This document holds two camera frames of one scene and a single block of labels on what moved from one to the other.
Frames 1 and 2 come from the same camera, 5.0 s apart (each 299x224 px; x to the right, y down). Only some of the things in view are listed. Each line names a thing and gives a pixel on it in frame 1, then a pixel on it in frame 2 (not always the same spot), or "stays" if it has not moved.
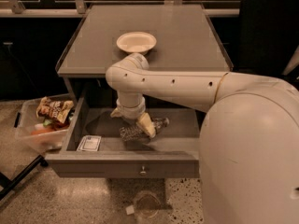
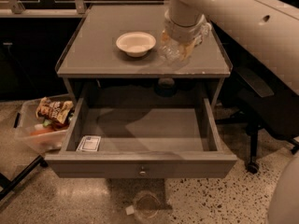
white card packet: (90, 143) stays
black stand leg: (7, 183) stays
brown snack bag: (56, 111) stays
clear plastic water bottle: (133, 133) to (175, 54)
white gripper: (133, 112) to (183, 33)
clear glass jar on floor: (147, 203) stays
